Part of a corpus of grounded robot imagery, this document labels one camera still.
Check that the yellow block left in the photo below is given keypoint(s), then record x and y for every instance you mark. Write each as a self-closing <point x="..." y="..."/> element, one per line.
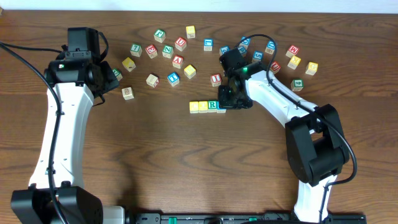
<point x="129" y="64"/>

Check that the yellow G block far right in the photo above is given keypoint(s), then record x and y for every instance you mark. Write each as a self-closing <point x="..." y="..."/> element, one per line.
<point x="311" y="68"/>

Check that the yellow block top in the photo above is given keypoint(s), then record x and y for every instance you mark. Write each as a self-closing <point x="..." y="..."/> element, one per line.
<point x="190" y="31"/>

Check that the green 7 block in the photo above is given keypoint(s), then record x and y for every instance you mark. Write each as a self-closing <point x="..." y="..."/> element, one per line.
<point x="136" y="50"/>

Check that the blue T block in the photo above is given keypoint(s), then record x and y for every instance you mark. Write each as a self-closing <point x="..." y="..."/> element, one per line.
<point x="173" y="79"/>

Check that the green J block left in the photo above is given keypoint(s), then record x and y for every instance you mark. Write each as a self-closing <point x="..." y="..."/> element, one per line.
<point x="159" y="35"/>

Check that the tan block red side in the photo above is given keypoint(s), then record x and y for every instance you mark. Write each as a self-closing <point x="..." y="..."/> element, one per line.
<point x="152" y="80"/>

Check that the blue 2 block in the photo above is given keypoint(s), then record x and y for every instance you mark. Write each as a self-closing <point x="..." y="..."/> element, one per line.
<point x="224" y="49"/>

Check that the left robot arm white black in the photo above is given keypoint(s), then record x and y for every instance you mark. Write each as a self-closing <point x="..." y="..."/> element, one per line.
<point x="56" y="191"/>

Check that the pineapple picture block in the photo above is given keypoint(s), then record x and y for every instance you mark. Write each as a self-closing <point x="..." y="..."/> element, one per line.
<point x="128" y="93"/>

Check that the red M block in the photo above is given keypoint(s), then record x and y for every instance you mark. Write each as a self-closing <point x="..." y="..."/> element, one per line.
<point x="292" y="51"/>

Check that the blue P block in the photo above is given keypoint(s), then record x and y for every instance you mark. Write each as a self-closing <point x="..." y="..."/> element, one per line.
<point x="242" y="51"/>

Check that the green 4 block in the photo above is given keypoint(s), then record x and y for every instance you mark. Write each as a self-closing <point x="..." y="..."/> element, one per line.
<point x="297" y="85"/>

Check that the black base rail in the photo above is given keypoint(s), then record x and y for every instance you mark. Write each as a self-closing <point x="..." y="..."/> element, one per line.
<point x="269" y="217"/>

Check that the blue D block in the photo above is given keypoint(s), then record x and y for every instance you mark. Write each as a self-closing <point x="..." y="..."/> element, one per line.
<point x="245" y="42"/>

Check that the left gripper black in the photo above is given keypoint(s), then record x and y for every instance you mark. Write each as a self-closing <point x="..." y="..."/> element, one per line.
<point x="107" y="81"/>

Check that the red I block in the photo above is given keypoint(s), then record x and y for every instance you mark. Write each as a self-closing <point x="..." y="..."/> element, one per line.
<point x="216" y="80"/>

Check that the yellow C block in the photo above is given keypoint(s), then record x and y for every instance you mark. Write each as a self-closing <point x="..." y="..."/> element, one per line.
<point x="194" y="107"/>

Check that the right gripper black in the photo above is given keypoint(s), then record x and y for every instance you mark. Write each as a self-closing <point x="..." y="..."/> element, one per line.
<point x="232" y="97"/>

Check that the red E block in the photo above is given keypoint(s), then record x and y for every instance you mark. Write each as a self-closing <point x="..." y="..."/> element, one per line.
<point x="151" y="51"/>

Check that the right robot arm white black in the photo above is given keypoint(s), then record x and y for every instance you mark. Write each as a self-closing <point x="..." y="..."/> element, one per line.
<point x="316" y="146"/>

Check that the blue 5 block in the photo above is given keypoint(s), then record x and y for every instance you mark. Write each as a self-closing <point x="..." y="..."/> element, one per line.
<point x="257" y="56"/>

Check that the blue l block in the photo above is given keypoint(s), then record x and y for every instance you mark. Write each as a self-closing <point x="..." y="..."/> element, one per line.
<point x="208" y="45"/>
<point x="219" y="109"/>

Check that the yellow O block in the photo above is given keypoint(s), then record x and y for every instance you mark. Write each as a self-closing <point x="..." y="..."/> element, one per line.
<point x="202" y="106"/>

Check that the green Z block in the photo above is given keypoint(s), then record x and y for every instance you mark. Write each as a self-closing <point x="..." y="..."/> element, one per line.
<point x="167" y="51"/>

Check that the green R block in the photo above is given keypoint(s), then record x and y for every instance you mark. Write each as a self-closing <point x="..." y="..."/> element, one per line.
<point x="212" y="106"/>

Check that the red A block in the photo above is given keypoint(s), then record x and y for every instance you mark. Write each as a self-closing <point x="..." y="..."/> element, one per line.
<point x="177" y="61"/>

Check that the yellow S block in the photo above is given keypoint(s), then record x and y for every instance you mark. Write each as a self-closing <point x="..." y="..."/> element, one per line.
<point x="190" y="71"/>

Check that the red U block right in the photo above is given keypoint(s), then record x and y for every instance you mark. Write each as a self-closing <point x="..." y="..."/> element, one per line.
<point x="275" y="67"/>

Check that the red u block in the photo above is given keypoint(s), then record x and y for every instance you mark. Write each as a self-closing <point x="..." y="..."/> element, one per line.
<point x="275" y="67"/>
<point x="180" y="44"/>

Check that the green V block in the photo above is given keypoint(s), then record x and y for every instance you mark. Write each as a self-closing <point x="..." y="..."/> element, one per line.
<point x="117" y="74"/>

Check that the red U block left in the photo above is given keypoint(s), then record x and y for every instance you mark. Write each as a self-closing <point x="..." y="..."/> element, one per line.
<point x="180" y="44"/>

